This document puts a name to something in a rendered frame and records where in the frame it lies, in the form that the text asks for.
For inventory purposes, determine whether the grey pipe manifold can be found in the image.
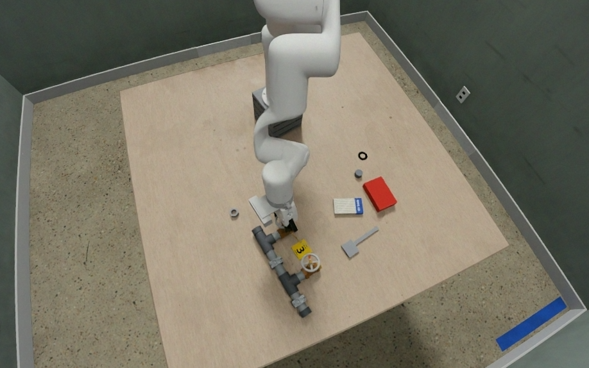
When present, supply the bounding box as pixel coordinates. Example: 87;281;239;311
252;216;322;318

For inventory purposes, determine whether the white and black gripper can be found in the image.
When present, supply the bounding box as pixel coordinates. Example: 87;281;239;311
274;201;298;233

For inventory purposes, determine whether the red rectangular block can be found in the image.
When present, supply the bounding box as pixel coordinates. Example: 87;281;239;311
363;176;397;213

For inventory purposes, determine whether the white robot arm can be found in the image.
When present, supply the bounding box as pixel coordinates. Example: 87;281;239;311
249;0;341;227

